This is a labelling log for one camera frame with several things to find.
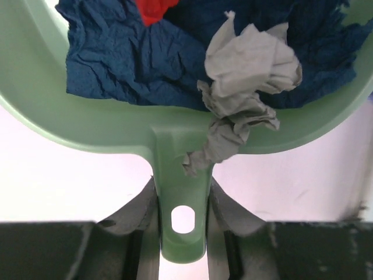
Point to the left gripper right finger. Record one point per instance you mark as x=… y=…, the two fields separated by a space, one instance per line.
x=241 y=245

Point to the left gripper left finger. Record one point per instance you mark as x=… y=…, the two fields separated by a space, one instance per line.
x=125 y=245

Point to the grey paper scrap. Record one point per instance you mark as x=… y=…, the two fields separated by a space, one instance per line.
x=241 y=66

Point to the green dustpan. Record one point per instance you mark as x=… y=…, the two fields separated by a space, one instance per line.
x=33 y=89

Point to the large dark blue scrap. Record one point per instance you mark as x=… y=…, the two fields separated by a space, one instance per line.
x=113 y=55

